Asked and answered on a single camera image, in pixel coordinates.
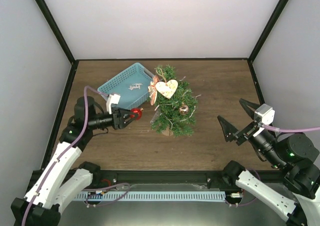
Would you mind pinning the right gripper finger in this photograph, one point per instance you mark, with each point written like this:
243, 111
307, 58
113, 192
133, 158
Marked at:
249, 107
229, 130

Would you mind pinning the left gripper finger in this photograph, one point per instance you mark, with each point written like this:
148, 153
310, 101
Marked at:
128, 119
122, 112

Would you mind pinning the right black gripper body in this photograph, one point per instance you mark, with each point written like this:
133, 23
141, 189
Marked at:
247, 131

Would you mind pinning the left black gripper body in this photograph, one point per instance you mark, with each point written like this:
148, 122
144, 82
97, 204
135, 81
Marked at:
117, 124

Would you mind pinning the red ball ornament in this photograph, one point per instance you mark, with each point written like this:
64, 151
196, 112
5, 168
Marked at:
138, 113

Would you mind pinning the clear battery box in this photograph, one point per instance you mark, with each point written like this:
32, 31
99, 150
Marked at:
155, 117

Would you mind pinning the gingerbread figure ornament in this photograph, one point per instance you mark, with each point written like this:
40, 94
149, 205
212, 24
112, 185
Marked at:
152, 90

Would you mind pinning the brown heart ornament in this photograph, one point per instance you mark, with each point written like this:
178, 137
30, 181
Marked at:
167, 88

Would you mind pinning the small green christmas tree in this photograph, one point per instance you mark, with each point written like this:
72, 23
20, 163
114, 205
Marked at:
170, 121

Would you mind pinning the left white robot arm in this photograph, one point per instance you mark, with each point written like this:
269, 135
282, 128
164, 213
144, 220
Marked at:
48, 198

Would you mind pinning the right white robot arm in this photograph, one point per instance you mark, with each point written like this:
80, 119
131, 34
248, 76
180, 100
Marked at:
290, 151

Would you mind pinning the blue plastic basket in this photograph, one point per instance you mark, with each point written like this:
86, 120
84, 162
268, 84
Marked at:
136, 73

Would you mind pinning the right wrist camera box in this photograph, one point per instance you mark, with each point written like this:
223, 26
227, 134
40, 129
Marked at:
263, 115

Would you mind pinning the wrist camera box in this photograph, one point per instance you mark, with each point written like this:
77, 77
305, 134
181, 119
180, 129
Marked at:
263, 115
112, 99

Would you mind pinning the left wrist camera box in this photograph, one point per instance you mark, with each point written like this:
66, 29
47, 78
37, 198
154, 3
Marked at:
112, 99

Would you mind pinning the black aluminium front rail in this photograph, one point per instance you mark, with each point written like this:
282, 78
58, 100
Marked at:
198, 177

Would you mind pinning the light blue cable duct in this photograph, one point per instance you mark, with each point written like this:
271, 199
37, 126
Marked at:
155, 196

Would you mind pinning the black frame post right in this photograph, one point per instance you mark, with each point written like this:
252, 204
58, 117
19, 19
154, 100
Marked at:
276, 13

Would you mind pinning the black frame post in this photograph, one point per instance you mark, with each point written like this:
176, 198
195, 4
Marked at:
42, 5
276, 13

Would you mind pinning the black frame post left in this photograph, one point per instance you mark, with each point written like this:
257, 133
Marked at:
42, 5

